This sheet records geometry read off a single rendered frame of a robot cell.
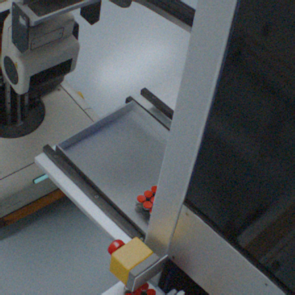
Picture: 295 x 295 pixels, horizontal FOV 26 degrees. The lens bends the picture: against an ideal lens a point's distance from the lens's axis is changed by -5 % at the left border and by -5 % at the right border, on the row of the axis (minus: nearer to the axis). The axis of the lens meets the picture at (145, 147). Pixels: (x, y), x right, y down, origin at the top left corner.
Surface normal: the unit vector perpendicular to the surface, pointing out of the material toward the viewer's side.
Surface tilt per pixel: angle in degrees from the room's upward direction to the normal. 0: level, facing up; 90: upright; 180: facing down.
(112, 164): 0
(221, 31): 90
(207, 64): 90
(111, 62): 0
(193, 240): 90
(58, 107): 0
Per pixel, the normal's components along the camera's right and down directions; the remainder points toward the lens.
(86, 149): 0.12, -0.65
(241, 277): -0.72, 0.46
